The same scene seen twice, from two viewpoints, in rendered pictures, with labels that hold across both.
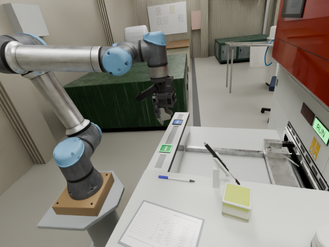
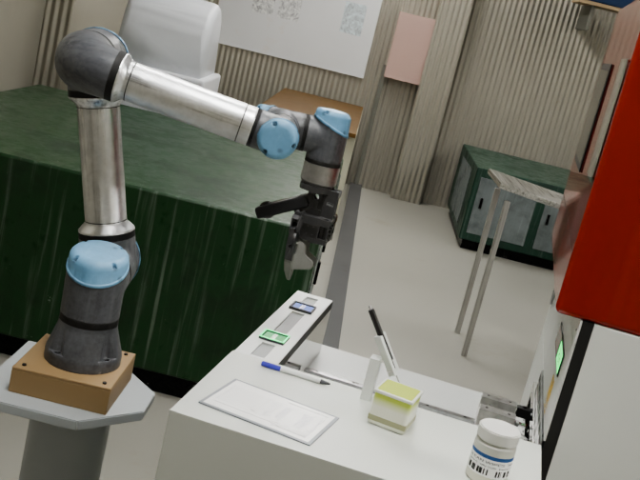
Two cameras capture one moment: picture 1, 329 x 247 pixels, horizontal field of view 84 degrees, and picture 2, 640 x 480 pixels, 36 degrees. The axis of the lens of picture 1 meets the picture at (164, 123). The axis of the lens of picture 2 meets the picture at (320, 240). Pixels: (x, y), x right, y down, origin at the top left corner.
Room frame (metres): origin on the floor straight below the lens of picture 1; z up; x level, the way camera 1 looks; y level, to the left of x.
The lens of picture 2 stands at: (-1.28, 0.31, 1.66)
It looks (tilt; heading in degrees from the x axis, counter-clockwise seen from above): 13 degrees down; 350
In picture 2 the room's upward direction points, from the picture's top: 14 degrees clockwise
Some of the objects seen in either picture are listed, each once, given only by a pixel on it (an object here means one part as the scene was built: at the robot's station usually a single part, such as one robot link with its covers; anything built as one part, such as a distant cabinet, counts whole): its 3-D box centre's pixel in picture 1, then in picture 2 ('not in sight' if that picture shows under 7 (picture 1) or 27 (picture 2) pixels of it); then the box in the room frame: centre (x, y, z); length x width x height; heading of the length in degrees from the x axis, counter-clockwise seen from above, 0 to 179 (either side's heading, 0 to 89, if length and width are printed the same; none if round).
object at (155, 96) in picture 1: (163, 91); (314, 212); (0.70, -0.01, 1.25); 0.09 x 0.08 x 0.12; 70
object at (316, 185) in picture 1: (298, 160); (530, 434); (0.58, -0.56, 0.89); 0.44 x 0.02 x 0.10; 160
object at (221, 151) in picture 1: (230, 151); (407, 405); (0.77, -0.34, 0.84); 0.50 x 0.02 x 0.03; 70
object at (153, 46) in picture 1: (154, 49); (327, 136); (0.70, 0.00, 1.41); 0.09 x 0.08 x 0.11; 84
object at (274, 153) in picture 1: (275, 153); (496, 416); (0.65, -0.50, 0.89); 0.08 x 0.03 x 0.03; 70
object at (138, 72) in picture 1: (140, 87); (134, 222); (3.58, 0.38, 0.41); 2.08 x 1.90 x 0.83; 169
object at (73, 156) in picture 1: (73, 157); (96, 279); (0.62, 0.39, 1.04); 0.13 x 0.12 x 0.14; 174
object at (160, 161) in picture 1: (173, 145); (281, 351); (0.83, -0.03, 0.89); 0.55 x 0.09 x 0.14; 160
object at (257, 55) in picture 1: (258, 54); not in sight; (5.66, -3.10, 0.33); 0.56 x 0.54 x 0.66; 168
